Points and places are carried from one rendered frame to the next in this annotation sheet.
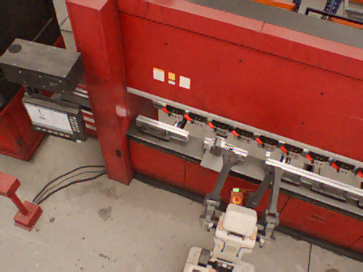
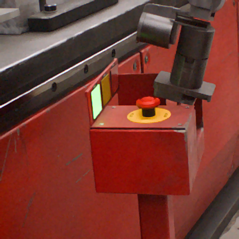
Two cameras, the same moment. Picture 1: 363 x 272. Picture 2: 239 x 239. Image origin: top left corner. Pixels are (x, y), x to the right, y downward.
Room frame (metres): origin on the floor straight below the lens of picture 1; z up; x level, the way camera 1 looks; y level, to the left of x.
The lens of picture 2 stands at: (1.29, 0.53, 1.16)
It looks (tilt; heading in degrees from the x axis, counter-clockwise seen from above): 20 degrees down; 280
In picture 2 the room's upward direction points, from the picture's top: 5 degrees counter-clockwise
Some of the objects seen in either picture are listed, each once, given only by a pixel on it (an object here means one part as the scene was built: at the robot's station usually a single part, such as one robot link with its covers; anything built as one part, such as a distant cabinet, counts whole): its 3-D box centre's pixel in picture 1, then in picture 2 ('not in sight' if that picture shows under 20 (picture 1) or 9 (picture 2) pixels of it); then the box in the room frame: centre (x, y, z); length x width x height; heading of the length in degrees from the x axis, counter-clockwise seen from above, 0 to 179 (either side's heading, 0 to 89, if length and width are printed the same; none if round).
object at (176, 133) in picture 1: (162, 128); not in sight; (2.04, 0.15, 0.92); 0.50 x 0.06 x 0.10; 71
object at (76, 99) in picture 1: (70, 108); not in sight; (2.02, 0.95, 1.18); 0.40 x 0.24 x 0.07; 71
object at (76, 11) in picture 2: (283, 176); (76, 8); (1.62, -0.92, 0.89); 0.30 x 0.05 x 0.03; 71
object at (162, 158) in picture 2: (241, 201); (149, 122); (1.43, -0.58, 0.75); 0.20 x 0.16 x 0.18; 84
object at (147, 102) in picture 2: not in sight; (148, 109); (1.43, -0.53, 0.79); 0.04 x 0.04 x 0.04
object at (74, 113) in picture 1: (57, 116); not in sight; (1.74, 0.94, 1.42); 0.45 x 0.12 x 0.36; 77
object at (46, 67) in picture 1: (53, 98); not in sight; (1.83, 0.96, 1.53); 0.51 x 0.25 x 0.85; 77
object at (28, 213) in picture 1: (15, 200); not in sight; (1.47, 1.51, 0.41); 0.25 x 0.20 x 0.83; 161
